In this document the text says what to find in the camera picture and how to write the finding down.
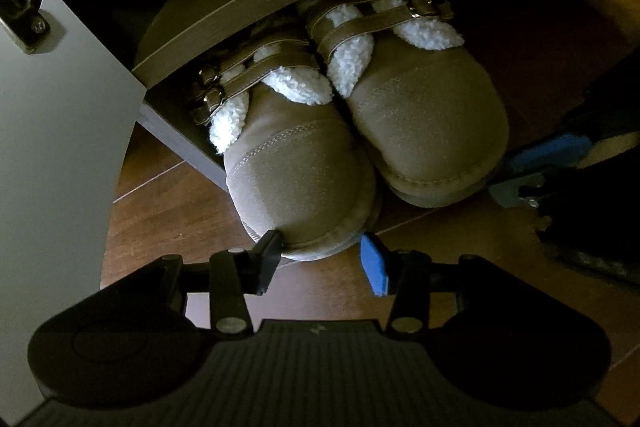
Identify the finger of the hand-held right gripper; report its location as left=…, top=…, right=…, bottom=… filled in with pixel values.
left=487, top=171, right=556, bottom=210
left=504, top=72, right=640, bottom=180

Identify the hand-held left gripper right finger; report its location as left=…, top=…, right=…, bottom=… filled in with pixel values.
left=360, top=231, right=531, bottom=337

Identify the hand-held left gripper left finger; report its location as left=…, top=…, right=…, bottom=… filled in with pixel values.
left=97, top=229, right=282, bottom=340

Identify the brown fleece buckle boot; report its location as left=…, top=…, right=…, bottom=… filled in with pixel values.
left=186, top=19, right=379, bottom=263
left=305, top=0, right=511, bottom=208

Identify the white cabinet door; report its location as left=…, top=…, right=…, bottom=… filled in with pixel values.
left=0, top=0, right=146, bottom=413

